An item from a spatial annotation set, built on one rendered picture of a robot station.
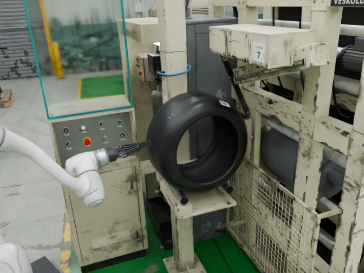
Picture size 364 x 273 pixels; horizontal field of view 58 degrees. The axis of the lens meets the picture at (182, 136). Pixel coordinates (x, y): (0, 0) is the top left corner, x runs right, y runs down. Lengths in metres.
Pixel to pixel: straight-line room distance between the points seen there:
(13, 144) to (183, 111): 0.78
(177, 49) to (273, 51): 0.66
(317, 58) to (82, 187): 1.17
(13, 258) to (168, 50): 1.28
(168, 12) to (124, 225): 1.57
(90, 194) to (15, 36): 9.38
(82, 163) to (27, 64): 9.25
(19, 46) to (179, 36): 9.09
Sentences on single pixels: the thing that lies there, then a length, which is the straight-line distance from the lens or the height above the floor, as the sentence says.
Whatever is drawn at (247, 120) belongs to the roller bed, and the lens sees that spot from 2.20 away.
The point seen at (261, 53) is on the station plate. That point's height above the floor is 1.70.
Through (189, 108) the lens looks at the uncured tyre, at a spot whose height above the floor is 1.42.
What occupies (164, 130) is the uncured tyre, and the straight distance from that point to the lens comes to 1.68.
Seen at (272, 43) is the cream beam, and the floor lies 1.75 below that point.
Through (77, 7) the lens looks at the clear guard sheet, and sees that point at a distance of 2.15.
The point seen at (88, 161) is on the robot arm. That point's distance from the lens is 1.70.
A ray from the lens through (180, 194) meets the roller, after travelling 1.89.
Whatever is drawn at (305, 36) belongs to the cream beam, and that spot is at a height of 1.76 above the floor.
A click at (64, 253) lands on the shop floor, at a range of 3.12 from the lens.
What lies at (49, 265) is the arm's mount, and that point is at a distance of 1.89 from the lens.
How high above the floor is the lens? 1.93
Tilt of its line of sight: 22 degrees down
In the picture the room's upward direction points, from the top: 3 degrees counter-clockwise
